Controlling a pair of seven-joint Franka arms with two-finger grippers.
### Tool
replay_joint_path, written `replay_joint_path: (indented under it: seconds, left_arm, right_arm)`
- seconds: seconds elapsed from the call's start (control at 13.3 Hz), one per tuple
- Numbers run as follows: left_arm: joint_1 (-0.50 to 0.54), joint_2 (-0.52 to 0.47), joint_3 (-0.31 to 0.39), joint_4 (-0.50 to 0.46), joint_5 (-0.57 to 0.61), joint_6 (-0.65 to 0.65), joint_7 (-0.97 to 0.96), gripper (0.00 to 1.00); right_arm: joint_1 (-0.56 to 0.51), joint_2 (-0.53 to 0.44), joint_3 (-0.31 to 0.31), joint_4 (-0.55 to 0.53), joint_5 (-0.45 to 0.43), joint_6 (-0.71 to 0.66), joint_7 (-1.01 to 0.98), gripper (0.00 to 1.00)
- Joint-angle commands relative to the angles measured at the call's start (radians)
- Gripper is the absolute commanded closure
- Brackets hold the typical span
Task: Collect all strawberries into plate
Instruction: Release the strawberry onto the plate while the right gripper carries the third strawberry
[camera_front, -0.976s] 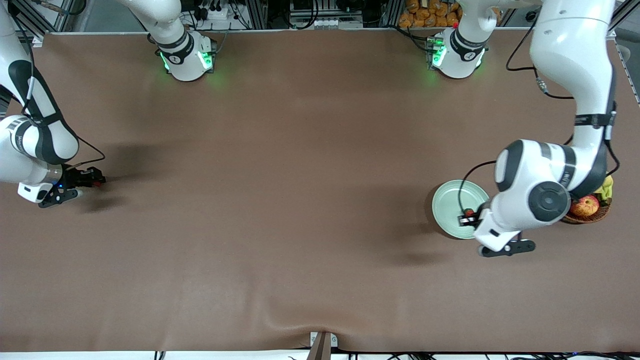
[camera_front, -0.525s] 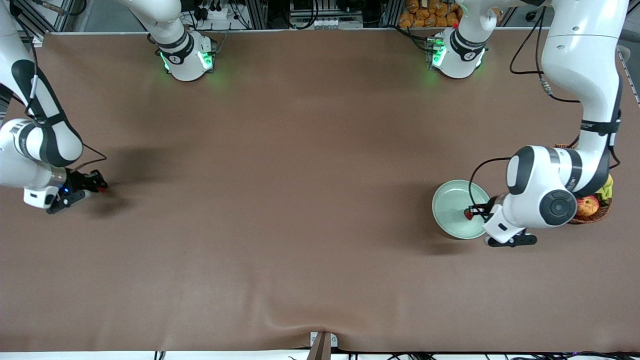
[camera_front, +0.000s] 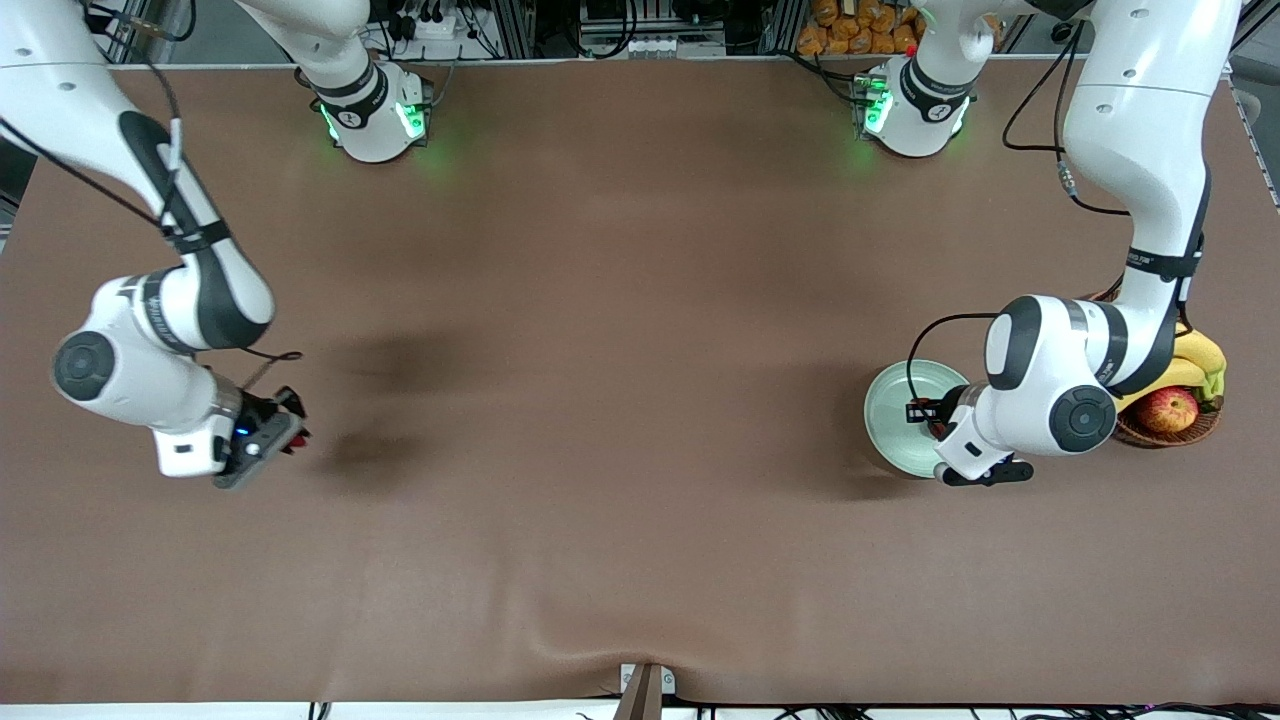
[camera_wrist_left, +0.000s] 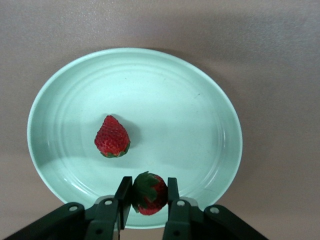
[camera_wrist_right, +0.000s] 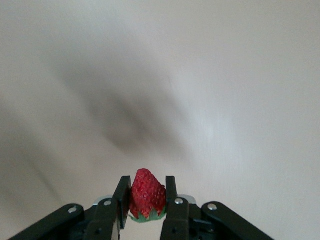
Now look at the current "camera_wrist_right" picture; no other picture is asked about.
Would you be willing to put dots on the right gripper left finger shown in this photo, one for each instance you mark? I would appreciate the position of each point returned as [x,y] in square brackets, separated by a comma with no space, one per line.
[105,220]

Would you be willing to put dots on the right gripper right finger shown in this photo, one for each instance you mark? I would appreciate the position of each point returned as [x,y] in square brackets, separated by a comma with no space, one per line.
[177,220]

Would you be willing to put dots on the red strawberry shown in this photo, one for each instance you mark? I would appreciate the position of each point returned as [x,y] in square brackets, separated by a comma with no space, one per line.
[147,192]

